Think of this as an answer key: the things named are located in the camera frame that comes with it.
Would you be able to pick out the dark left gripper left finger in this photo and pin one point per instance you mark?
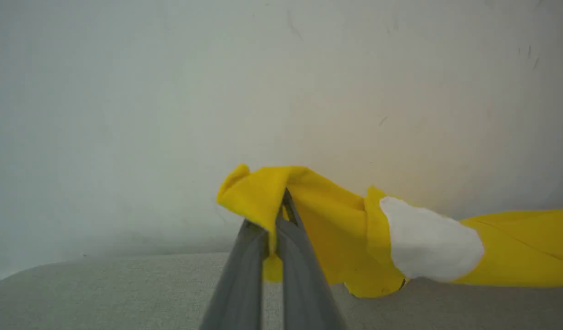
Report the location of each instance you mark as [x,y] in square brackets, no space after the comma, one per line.
[240,284]

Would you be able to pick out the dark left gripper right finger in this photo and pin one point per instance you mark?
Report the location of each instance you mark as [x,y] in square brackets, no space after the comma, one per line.
[302,284]

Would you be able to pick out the yellow garment with white patch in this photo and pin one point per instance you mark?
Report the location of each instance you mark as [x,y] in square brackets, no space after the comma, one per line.
[336,229]

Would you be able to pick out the grey-green fabric sofa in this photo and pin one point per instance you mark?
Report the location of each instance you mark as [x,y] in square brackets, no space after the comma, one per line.
[102,293]

